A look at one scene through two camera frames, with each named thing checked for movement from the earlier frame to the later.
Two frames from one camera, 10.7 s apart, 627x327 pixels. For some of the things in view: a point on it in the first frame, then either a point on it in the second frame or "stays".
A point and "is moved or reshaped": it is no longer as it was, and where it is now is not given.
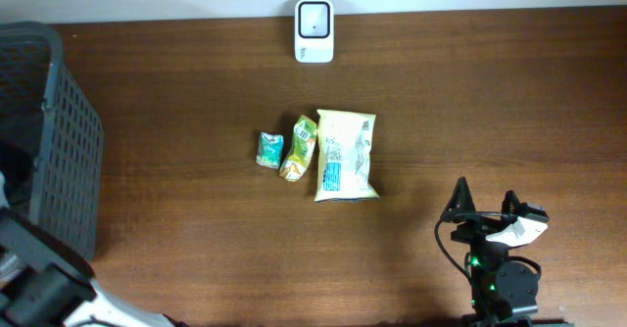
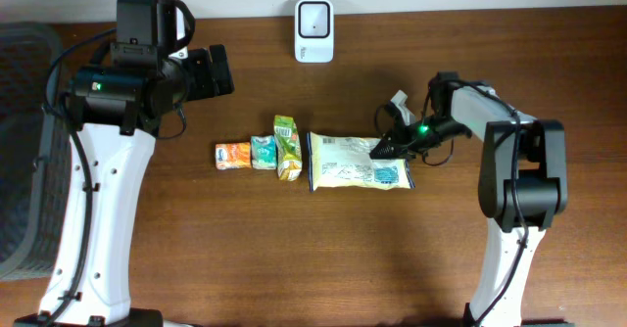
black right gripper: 475,227 to 400,151
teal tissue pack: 270,150 is moved or reshaped
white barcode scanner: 313,30 stays
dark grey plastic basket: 51,135 stays
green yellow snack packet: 304,135 to 288,148
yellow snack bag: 346,143 to 346,163
